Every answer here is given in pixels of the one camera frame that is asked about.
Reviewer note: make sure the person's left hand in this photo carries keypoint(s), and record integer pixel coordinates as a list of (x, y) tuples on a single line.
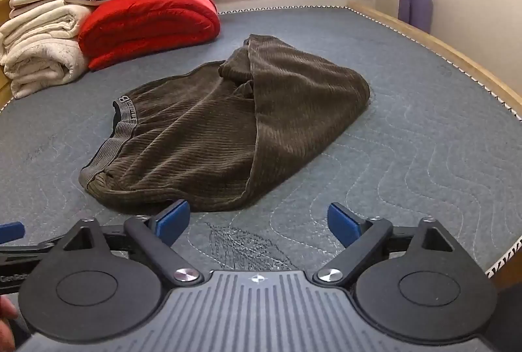
[(5, 331)]

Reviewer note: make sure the cream folded blanket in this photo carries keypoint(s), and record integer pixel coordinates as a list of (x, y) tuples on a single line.
[(40, 50)]

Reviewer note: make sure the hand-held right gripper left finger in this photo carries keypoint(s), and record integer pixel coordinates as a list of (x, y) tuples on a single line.
[(173, 219)]

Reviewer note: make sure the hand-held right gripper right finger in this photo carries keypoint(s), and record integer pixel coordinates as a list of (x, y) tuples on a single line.
[(342, 223)]

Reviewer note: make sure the red folded quilt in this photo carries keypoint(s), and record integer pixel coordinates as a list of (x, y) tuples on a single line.
[(155, 17)]

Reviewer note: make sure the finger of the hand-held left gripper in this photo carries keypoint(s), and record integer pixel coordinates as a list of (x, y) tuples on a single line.
[(10, 231)]

